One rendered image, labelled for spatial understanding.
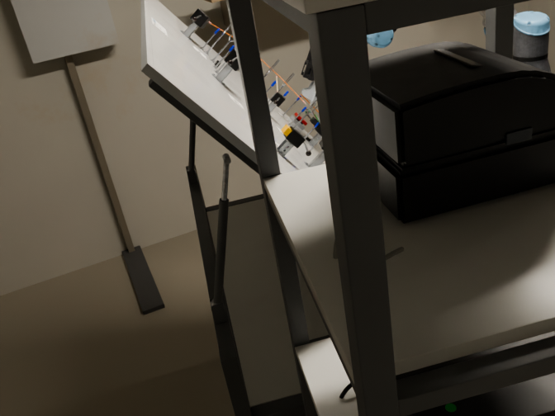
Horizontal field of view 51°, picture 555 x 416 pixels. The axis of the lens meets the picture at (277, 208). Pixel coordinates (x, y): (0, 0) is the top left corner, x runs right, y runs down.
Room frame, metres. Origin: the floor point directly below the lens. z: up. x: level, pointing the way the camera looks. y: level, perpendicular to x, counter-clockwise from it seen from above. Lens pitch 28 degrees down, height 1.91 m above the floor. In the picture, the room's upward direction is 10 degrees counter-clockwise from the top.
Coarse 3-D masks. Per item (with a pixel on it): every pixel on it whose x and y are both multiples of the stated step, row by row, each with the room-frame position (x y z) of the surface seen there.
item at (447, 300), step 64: (320, 0) 0.40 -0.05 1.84; (384, 0) 0.42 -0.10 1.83; (448, 0) 0.43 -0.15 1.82; (512, 0) 0.44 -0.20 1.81; (256, 64) 0.96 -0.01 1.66; (320, 64) 0.42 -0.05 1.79; (256, 128) 0.96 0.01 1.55; (320, 128) 0.45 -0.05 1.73; (320, 192) 0.86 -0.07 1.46; (320, 256) 0.68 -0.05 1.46; (384, 256) 0.42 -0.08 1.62; (448, 256) 0.62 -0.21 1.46; (512, 256) 0.60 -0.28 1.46; (384, 320) 0.42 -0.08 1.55; (448, 320) 0.50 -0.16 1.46; (512, 320) 0.48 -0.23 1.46; (320, 384) 0.84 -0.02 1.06; (384, 384) 0.42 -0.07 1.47; (448, 384) 0.43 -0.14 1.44; (512, 384) 0.44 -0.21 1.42
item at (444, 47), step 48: (432, 48) 0.92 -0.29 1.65; (480, 48) 0.91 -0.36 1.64; (384, 96) 0.77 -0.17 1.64; (432, 96) 0.72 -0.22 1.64; (480, 96) 0.72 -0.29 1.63; (528, 96) 0.73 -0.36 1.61; (384, 144) 0.76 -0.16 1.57; (432, 144) 0.71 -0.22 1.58; (480, 144) 0.72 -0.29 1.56; (528, 144) 0.74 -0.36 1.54; (384, 192) 0.76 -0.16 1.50; (432, 192) 0.71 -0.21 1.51; (480, 192) 0.72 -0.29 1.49
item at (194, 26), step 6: (198, 12) 1.87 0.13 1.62; (204, 12) 1.92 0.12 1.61; (192, 18) 1.82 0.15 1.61; (198, 18) 1.87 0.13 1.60; (204, 18) 1.87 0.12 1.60; (210, 18) 1.90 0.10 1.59; (192, 24) 1.88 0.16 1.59; (198, 24) 1.86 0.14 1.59; (204, 24) 1.88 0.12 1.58; (180, 30) 1.89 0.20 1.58; (186, 30) 1.88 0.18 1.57; (192, 30) 1.88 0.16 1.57
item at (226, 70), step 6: (228, 54) 1.53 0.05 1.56; (234, 54) 1.53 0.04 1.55; (228, 60) 1.48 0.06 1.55; (234, 60) 1.50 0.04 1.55; (228, 66) 1.54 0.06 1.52; (234, 66) 1.52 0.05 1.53; (222, 72) 1.54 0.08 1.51; (228, 72) 1.54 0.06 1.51; (216, 78) 1.54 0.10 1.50; (222, 78) 1.54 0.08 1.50; (222, 84) 1.53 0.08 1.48
